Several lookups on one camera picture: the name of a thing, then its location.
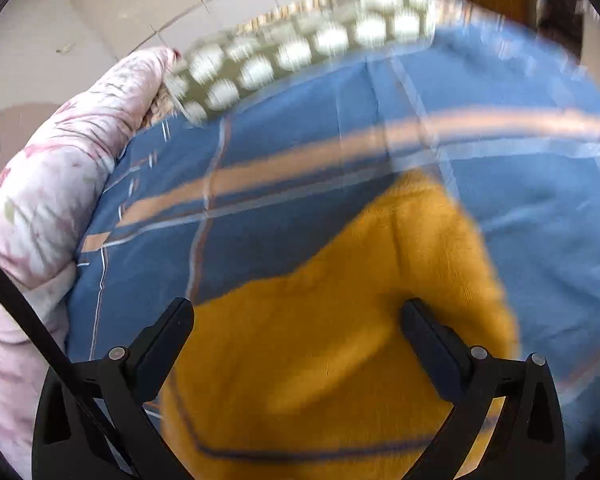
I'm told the yellow black patterned bedding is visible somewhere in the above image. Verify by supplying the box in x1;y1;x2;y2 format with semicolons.
140;0;486;128

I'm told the green pillow with white dots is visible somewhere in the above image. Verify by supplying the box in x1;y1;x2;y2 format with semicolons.
165;0;438;127

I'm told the blue plaid bed sheet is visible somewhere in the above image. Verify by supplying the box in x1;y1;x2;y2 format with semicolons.
62;25;600;480

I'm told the yellow striped knit sweater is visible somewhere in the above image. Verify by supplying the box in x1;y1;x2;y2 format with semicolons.
159;170;521;480

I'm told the pink floral quilt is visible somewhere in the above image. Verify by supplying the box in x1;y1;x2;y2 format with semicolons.
0;47;181;480

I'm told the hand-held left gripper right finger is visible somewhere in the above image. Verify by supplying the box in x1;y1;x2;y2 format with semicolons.
400;298;566;480

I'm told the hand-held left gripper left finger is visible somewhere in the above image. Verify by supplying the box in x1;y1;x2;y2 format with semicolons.
31;297;196;480

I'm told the black strap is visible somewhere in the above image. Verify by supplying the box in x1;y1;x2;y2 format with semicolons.
0;245;137;480

